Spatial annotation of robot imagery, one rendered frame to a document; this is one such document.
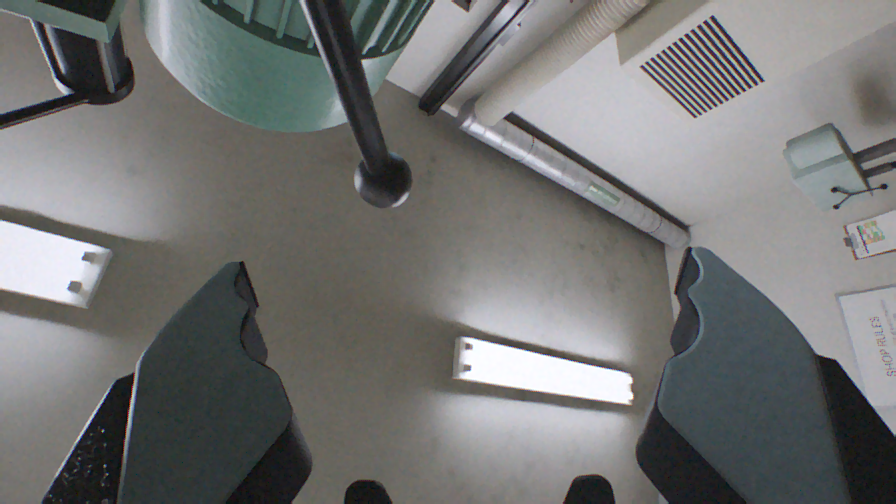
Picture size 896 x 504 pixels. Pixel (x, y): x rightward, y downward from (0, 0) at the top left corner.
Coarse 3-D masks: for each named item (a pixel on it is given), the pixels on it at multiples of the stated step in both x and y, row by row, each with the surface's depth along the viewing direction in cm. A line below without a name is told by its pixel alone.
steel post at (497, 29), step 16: (512, 0) 143; (528, 0) 142; (496, 16) 150; (512, 16) 149; (480, 32) 158; (496, 32) 156; (512, 32) 156; (464, 48) 169; (480, 48) 164; (448, 64) 181; (464, 64) 173; (448, 80) 183; (464, 80) 182; (432, 96) 193; (448, 96) 192; (432, 112) 201
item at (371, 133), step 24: (312, 0) 11; (336, 0) 12; (312, 24) 12; (336, 24) 12; (336, 48) 13; (336, 72) 14; (360, 72) 15; (360, 96) 15; (360, 120) 17; (360, 144) 19; (384, 144) 19; (360, 168) 22; (384, 168) 21; (408, 168) 22; (360, 192) 22; (384, 192) 22; (408, 192) 23
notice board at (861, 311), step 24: (888, 288) 187; (840, 312) 202; (864, 312) 192; (888, 312) 184; (864, 336) 190; (888, 336) 182; (864, 360) 187; (888, 360) 179; (864, 384) 184; (888, 384) 176; (888, 408) 174
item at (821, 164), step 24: (792, 144) 154; (816, 144) 147; (840, 144) 142; (888, 144) 146; (792, 168) 163; (816, 168) 155; (840, 168) 150; (888, 168) 158; (816, 192) 168; (840, 192) 164; (864, 192) 162
